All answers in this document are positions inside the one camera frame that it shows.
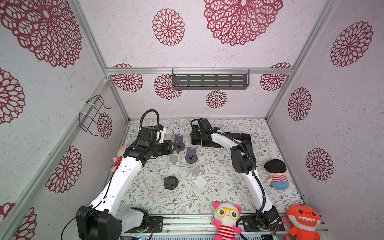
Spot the purple phone stand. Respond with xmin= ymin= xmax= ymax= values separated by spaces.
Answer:
xmin=185 ymin=147 xmax=198 ymax=164
xmin=174 ymin=134 xmax=186 ymax=152

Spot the pink white plush with glasses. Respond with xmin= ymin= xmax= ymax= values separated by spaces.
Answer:
xmin=213 ymin=202 xmax=242 ymax=240

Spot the pink plush with red bow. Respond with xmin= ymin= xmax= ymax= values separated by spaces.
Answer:
xmin=111 ymin=145 xmax=128 ymax=172

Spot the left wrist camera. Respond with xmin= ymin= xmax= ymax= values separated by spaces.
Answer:
xmin=156 ymin=125 xmax=167 ymax=144

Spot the white phone stand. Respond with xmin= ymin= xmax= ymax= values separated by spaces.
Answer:
xmin=191 ymin=164 xmax=207 ymax=189

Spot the grey wall shelf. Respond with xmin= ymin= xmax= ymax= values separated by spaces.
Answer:
xmin=171 ymin=69 xmax=250 ymax=90

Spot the purple phone stand middle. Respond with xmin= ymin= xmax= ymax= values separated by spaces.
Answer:
xmin=185 ymin=147 xmax=198 ymax=164

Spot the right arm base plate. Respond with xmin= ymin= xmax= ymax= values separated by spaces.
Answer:
xmin=242 ymin=215 xmax=286 ymax=232

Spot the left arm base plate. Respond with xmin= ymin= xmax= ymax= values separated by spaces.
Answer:
xmin=125 ymin=216 xmax=164 ymax=234

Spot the black-haired boy plush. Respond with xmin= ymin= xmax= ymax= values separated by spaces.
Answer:
xmin=264 ymin=159 xmax=290 ymax=191

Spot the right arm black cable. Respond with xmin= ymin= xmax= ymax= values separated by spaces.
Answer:
xmin=190 ymin=118 xmax=268 ymax=240

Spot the black wire wall rack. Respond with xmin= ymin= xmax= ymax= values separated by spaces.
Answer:
xmin=78 ymin=95 xmax=113 ymax=139

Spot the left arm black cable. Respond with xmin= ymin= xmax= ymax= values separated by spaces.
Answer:
xmin=139 ymin=109 xmax=160 ymax=133

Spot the aluminium mounting rail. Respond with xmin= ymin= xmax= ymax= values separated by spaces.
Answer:
xmin=77 ymin=213 xmax=331 ymax=240

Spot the blue-edged black phone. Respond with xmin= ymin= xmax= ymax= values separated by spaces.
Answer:
xmin=225 ymin=132 xmax=242 ymax=142

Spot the silver phone stand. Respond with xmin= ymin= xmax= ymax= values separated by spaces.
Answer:
xmin=168 ymin=154 xmax=180 ymax=176

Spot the black round phone stand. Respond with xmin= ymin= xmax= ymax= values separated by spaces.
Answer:
xmin=164 ymin=176 xmax=179 ymax=190

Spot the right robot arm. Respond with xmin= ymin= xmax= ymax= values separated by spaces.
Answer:
xmin=190 ymin=118 xmax=280 ymax=228

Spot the red monster plush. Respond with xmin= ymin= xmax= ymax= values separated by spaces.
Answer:
xmin=288 ymin=205 xmax=321 ymax=240

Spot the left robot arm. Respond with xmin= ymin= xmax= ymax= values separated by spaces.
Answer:
xmin=76 ymin=125 xmax=174 ymax=240

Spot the purple phone stand far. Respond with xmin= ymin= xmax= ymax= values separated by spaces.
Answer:
xmin=174 ymin=134 xmax=186 ymax=152

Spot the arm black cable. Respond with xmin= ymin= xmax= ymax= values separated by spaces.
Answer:
xmin=139 ymin=109 xmax=160 ymax=133
xmin=190 ymin=118 xmax=268 ymax=240

